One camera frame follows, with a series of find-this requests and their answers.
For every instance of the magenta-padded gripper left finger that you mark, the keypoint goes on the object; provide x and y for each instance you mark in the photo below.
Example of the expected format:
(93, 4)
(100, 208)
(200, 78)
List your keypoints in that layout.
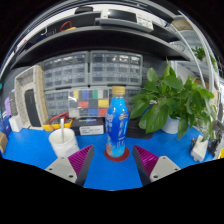
(71, 166)

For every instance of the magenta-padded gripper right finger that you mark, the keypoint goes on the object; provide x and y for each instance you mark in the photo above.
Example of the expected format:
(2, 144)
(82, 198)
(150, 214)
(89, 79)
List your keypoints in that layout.
(154, 166)

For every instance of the blue drink bottle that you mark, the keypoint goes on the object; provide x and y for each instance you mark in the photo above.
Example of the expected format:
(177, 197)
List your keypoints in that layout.
(116, 126)

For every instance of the white paper cup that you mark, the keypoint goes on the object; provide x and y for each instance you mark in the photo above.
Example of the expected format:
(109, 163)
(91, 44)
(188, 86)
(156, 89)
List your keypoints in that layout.
(65, 146)

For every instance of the flat round red coaster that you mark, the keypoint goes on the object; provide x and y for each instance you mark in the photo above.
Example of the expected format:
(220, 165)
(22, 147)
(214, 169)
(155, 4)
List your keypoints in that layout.
(116, 159)

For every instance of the white stirring stick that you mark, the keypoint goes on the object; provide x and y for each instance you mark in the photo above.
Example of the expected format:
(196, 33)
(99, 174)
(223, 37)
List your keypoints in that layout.
(62, 128)

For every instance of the plain black box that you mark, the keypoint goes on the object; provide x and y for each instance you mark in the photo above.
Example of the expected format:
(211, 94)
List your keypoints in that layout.
(133, 131)

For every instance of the yellow multimeter with leads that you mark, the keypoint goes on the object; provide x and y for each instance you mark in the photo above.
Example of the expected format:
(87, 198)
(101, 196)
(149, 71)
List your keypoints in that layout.
(50, 126)

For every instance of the white power adapter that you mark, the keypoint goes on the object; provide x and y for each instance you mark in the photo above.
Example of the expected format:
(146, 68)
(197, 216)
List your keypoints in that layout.
(200, 150)

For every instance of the green potted plant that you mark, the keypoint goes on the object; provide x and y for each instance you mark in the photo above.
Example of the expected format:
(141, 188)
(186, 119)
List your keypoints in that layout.
(160, 113)

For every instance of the black zip case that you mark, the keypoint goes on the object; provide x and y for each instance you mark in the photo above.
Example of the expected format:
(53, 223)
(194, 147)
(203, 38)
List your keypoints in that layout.
(32, 108)

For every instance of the white carton box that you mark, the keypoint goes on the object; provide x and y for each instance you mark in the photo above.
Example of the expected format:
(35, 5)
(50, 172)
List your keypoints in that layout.
(15, 124)

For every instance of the dark grey upright box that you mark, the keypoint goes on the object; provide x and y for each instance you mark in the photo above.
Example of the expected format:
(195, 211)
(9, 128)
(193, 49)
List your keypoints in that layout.
(13, 103)

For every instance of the white perforated tray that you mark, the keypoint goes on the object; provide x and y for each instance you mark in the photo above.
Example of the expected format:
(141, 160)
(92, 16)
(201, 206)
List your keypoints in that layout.
(23, 81)

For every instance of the black overhead shelf unit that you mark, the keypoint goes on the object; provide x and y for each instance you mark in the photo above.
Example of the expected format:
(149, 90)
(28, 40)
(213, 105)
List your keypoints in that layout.
(100, 36)

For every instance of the white side rack unit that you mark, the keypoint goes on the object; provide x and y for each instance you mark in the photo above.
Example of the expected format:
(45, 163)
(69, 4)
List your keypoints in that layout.
(186, 36)

